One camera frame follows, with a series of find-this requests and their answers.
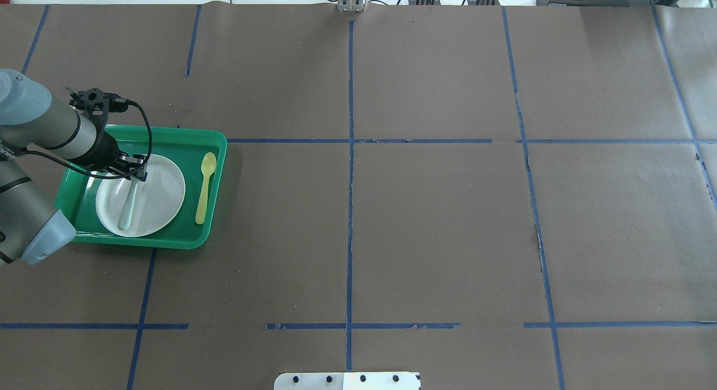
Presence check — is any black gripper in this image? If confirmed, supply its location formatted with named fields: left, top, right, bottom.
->
left=70, top=129, right=148, bottom=182

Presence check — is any pale green plastic fork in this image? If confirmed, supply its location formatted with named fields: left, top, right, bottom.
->
left=117, top=180, right=140, bottom=231

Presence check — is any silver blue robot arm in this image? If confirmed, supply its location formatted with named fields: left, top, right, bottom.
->
left=1, top=68, right=153, bottom=266

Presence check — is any white round plate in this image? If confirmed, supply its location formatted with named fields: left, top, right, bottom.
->
left=95, top=154, right=186, bottom=238

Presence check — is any yellow plastic spoon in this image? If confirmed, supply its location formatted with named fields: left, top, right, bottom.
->
left=194, top=152, right=217, bottom=225

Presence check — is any green plastic tray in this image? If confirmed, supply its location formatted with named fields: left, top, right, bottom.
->
left=55, top=127, right=228, bottom=249

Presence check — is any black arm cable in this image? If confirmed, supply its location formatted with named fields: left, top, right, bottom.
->
left=22, top=99, right=153, bottom=180

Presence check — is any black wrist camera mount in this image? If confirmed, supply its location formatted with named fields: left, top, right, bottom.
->
left=67, top=87, right=118, bottom=123

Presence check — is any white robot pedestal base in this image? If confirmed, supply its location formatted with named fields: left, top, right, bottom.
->
left=273, top=372, right=422, bottom=389

